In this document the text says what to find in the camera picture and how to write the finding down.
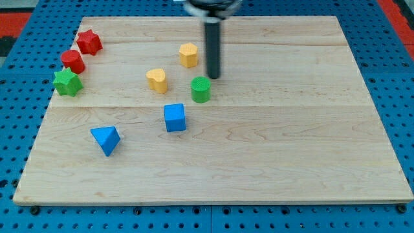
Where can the green star block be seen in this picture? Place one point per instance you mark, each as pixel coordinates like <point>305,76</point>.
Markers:
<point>67,82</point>

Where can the yellow heart block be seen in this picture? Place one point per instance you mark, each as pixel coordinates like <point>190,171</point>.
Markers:
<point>157,81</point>

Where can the blue cube block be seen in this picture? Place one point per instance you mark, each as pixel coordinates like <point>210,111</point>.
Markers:
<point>174,117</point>

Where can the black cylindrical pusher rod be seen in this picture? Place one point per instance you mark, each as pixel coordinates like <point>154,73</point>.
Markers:
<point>212,43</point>

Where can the red star block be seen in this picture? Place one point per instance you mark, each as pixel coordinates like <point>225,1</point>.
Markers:
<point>89,42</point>

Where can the light wooden board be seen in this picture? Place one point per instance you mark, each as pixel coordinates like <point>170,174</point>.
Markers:
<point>290,122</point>

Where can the red cylinder block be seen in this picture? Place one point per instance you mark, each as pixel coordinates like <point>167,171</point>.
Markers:
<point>72,59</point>

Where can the yellow hexagon block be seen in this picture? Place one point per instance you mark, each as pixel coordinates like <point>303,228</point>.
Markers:
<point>188,54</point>

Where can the blue triangle block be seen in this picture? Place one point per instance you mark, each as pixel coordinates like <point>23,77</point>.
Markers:
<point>107,138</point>

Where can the green cylinder block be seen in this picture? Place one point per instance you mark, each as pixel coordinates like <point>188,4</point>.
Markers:
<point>200,89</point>

